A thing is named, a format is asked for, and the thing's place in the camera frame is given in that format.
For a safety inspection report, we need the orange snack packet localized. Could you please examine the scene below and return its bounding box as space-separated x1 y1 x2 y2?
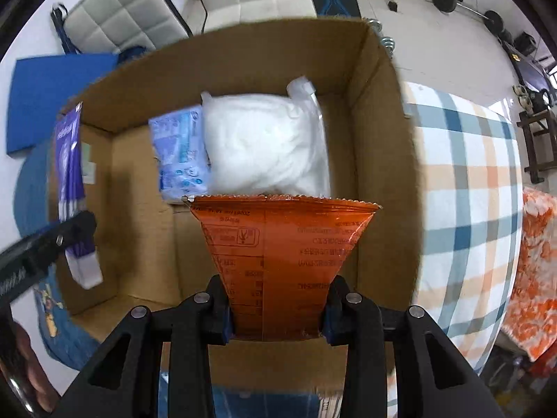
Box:
182 195 383 341

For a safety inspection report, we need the purple and white packet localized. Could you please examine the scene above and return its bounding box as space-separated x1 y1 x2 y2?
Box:
54 102 104 290

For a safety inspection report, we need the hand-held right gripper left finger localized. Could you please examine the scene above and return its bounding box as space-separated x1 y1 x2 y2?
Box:
61 275 232 418

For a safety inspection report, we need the blue foam mat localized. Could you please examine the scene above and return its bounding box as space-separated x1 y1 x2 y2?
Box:
6 54 120 156

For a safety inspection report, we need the plaid blanket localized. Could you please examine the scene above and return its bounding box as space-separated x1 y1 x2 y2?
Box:
392 80 524 376

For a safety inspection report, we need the orange and white cloth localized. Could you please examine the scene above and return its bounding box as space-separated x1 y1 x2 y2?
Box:
500 186 557 363

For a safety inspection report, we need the light blue tissue packet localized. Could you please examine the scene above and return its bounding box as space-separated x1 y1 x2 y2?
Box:
148 104 212 203

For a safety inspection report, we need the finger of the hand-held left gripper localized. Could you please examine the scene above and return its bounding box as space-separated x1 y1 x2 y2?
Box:
44 211 97 267

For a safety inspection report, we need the dark wooden stool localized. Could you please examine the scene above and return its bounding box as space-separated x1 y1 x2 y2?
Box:
516 109 557 184

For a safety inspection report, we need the chrome dumbbell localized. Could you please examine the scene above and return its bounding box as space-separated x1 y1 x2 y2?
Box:
364 17 398 58

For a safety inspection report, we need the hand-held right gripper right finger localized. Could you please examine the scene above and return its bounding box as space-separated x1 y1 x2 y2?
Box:
320 275 506 418

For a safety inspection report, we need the brown cardboard box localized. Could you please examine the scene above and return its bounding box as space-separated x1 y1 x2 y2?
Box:
47 17 423 358

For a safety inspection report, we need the white stuffing plastic bag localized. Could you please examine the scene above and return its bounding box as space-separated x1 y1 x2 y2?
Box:
200 76 332 199

